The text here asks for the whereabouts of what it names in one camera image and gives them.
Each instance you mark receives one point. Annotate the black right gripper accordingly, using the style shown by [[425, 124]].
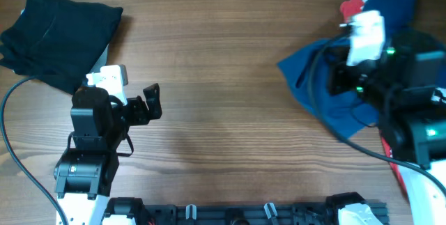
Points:
[[337, 70]]

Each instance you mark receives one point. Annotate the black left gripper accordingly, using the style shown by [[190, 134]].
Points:
[[138, 107]]

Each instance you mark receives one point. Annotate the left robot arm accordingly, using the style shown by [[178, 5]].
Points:
[[86, 170]]

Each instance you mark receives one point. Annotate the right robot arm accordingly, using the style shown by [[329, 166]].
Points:
[[402, 86]]

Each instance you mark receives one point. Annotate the red shirt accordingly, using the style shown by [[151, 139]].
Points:
[[350, 8]]

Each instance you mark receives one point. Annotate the black folded garment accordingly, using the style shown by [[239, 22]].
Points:
[[59, 41]]

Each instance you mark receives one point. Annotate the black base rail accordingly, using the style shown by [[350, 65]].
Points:
[[347, 208]]

